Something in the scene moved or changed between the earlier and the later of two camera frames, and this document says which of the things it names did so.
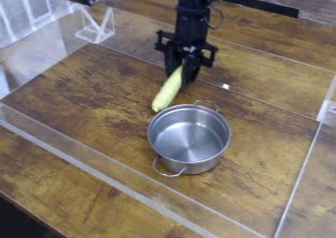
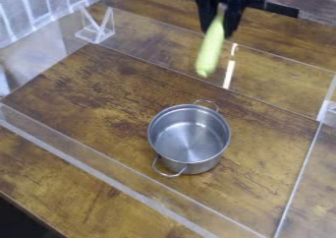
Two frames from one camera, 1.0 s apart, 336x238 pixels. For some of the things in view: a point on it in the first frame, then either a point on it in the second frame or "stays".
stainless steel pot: x=190 y=136 stays
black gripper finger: x=174 y=61 → x=208 y=3
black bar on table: x=258 y=5 stays
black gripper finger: x=191 y=69 → x=232 y=15
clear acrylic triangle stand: x=96 y=32 stays
